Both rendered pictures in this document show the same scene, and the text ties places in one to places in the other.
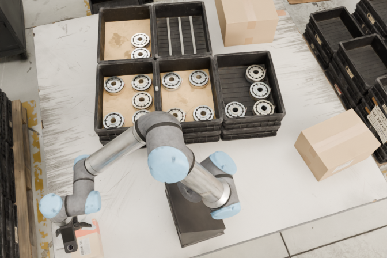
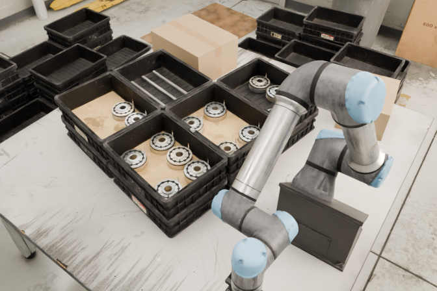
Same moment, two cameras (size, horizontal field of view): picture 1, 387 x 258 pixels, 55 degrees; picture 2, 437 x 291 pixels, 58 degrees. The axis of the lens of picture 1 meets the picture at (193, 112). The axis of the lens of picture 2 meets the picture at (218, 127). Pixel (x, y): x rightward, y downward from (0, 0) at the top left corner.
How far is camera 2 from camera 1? 0.93 m
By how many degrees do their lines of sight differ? 29
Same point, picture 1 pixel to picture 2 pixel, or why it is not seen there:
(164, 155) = (367, 78)
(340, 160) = (389, 104)
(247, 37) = (217, 68)
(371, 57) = (302, 59)
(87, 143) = (140, 245)
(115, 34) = (86, 119)
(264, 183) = not seen: hidden behind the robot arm
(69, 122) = (97, 239)
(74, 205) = (274, 237)
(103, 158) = (263, 164)
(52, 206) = (257, 250)
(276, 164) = not seen: hidden behind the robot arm
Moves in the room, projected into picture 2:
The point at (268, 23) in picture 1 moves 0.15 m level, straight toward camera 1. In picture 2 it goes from (231, 45) to (242, 59)
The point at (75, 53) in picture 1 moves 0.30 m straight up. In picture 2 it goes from (40, 169) to (17, 117)
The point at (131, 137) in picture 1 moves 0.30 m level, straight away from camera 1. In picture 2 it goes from (286, 113) to (188, 77)
